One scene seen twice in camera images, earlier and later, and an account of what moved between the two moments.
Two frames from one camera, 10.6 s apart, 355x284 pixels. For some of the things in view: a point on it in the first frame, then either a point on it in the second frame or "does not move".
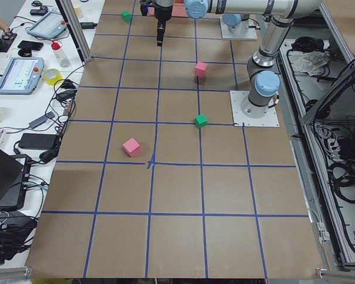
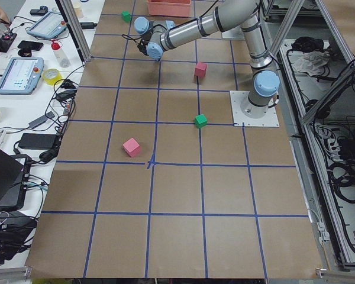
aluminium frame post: x=76 y=28 does not move
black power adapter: x=38 y=141 does not move
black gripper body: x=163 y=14 → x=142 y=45
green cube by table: x=126 y=16 does not move
